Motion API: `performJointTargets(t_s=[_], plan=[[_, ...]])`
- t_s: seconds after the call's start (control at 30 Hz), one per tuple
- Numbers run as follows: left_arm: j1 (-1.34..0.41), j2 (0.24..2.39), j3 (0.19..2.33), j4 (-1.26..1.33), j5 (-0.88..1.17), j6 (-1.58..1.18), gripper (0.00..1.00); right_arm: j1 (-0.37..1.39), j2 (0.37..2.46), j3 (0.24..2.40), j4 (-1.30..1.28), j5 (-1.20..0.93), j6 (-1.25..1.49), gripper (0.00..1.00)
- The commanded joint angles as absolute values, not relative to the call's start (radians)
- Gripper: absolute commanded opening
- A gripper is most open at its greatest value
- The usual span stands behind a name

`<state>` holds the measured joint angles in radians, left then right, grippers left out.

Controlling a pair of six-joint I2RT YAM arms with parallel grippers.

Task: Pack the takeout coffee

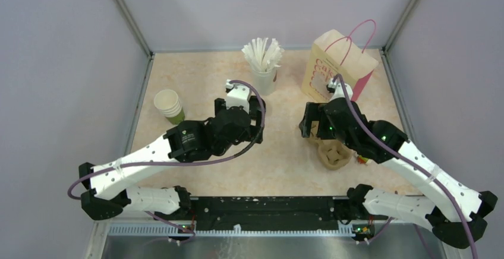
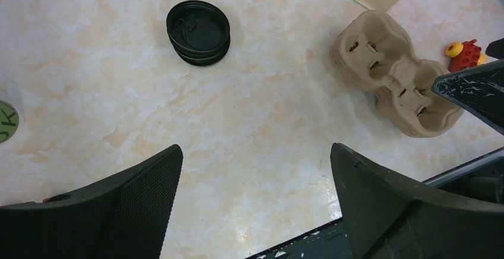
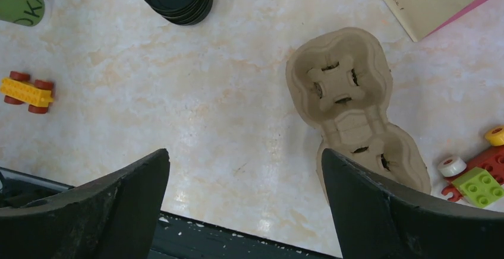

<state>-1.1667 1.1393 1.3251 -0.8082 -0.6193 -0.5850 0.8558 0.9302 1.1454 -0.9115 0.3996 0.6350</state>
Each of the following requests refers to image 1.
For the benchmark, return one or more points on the bundle of white straws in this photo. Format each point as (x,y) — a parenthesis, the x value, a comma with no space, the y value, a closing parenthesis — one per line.
(263,55)

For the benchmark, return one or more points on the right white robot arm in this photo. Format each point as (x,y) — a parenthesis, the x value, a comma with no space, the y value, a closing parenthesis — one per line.
(453,212)

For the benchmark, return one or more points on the stack of paper cups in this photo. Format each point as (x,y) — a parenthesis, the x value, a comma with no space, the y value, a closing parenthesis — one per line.
(168,104)

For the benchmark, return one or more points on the cream pink paper bag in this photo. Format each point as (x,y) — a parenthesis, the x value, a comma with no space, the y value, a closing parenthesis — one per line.
(334,53)

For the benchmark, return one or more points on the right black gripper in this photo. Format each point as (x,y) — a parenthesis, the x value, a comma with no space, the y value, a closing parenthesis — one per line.
(314,111)

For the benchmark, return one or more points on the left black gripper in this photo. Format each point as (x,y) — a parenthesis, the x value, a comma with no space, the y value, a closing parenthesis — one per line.
(252,129)

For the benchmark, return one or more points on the brown pulp cup carrier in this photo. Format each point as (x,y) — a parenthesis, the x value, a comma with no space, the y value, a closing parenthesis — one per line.
(332,153)

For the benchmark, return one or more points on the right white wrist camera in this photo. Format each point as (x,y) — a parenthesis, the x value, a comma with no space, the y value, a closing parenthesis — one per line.
(337,89)

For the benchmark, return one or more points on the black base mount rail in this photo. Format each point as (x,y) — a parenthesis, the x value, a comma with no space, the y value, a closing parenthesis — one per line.
(269,213)

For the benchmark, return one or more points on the green red toy block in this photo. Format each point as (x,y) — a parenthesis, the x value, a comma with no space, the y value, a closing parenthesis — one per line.
(362,160)

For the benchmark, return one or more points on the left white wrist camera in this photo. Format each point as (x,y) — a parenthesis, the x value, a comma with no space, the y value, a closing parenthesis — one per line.
(237,95)

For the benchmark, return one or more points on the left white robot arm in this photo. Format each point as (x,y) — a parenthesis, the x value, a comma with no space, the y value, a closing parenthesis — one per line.
(111,189)

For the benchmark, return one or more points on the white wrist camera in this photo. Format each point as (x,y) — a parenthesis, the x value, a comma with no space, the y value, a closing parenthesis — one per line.
(237,95)
(337,89)

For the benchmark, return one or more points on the white cup holding straws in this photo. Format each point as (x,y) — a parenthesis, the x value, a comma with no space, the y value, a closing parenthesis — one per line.
(264,82)

